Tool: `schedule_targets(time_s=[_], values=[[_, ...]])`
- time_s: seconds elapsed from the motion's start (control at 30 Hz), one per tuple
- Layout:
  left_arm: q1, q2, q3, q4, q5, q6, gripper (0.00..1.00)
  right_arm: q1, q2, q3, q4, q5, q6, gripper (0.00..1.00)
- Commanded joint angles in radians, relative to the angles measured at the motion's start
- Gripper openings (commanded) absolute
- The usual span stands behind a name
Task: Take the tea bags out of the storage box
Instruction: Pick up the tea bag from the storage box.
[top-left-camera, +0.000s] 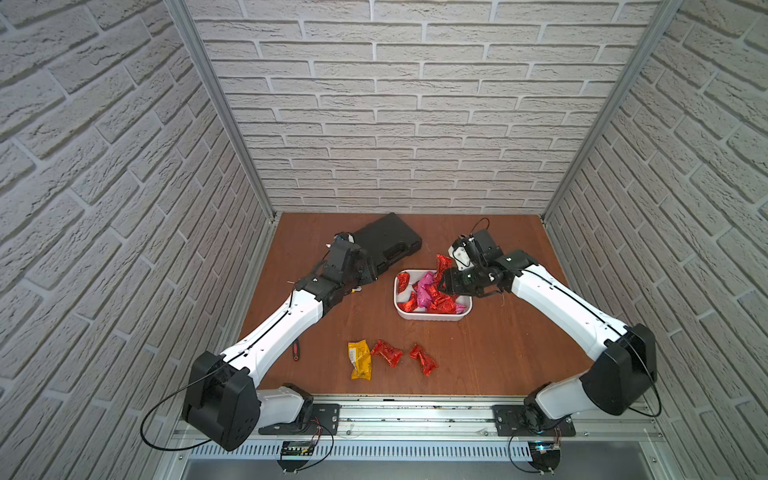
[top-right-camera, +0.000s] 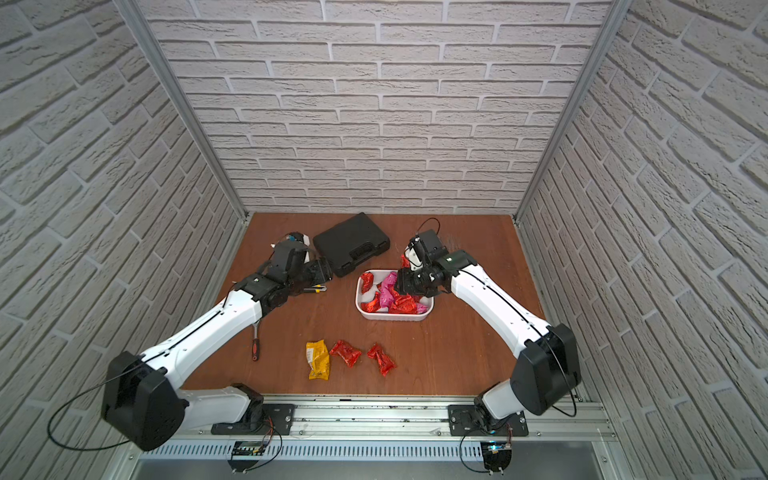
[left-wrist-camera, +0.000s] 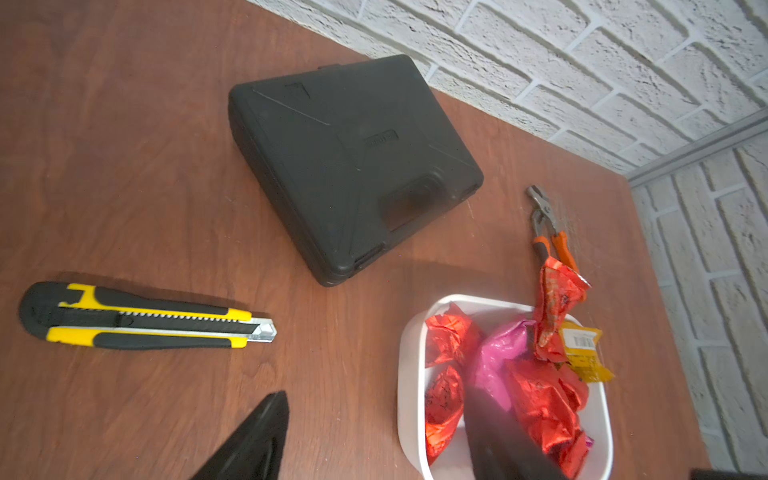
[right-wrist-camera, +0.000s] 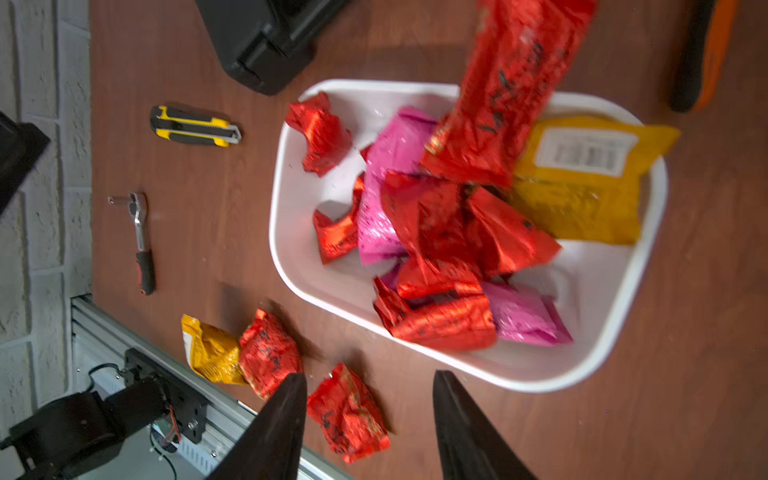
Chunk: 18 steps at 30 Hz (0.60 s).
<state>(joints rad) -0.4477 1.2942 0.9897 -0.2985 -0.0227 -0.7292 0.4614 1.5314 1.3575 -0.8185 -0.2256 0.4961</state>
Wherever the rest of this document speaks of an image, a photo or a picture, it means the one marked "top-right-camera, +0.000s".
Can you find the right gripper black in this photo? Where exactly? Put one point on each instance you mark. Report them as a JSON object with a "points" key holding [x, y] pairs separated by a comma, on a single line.
{"points": [[405, 285]]}

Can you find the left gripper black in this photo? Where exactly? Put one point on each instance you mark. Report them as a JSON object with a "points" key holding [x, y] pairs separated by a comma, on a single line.
{"points": [[315, 273]]}

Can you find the white plastic storage box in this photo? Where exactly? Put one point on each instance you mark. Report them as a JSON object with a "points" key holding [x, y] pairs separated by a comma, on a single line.
{"points": [[382, 314]]}

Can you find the yellow tea bag packet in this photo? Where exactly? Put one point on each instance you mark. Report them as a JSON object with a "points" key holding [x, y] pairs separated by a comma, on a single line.
{"points": [[318, 359]]}

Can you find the red tea bag packet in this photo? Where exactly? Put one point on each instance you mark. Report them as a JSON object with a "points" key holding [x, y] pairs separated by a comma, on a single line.
{"points": [[348, 353]]}

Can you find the red tea bag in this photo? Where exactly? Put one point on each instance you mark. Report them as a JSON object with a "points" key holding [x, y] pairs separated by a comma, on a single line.
{"points": [[405, 305], [384, 361], [367, 281]]}

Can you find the magenta tea bag packet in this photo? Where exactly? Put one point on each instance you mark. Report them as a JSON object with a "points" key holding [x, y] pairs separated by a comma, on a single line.
{"points": [[387, 295]]}

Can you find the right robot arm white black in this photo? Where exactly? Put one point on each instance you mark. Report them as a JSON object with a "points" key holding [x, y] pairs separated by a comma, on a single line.
{"points": [[547, 366]]}

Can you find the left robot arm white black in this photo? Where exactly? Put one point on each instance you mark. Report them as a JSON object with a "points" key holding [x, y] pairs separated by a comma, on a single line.
{"points": [[144, 397]]}

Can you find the black plastic tool case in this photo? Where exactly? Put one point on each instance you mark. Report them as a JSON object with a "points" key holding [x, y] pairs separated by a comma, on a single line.
{"points": [[351, 243]]}

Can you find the right controller board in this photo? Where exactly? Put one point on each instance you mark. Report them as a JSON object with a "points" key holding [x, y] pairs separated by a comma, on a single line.
{"points": [[496, 456]]}

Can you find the controller board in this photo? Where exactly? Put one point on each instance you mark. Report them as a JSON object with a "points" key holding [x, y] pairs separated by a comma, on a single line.
{"points": [[247, 455], [496, 456]]}

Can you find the left controller board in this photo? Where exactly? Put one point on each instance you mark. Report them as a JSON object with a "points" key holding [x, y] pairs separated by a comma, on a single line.
{"points": [[247, 455]]}

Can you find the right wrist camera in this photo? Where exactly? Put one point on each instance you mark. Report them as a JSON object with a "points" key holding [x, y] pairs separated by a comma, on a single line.
{"points": [[414, 253]]}

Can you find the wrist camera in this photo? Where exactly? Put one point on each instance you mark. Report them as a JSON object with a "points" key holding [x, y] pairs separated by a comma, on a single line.
{"points": [[295, 237], [414, 253]]}

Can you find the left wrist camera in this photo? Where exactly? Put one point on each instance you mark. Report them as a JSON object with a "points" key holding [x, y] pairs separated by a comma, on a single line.
{"points": [[295, 237]]}

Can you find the red handled screwdriver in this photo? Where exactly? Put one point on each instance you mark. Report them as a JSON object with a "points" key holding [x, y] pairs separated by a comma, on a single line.
{"points": [[255, 345]]}

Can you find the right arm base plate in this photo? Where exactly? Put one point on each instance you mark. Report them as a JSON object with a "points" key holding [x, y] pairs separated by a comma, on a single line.
{"points": [[470, 420]]}

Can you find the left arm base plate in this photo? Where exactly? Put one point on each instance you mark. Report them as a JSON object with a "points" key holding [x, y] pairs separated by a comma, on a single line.
{"points": [[260, 419]]}

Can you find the aluminium rail frame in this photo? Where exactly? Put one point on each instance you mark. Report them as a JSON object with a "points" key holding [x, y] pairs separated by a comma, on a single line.
{"points": [[400, 429]]}

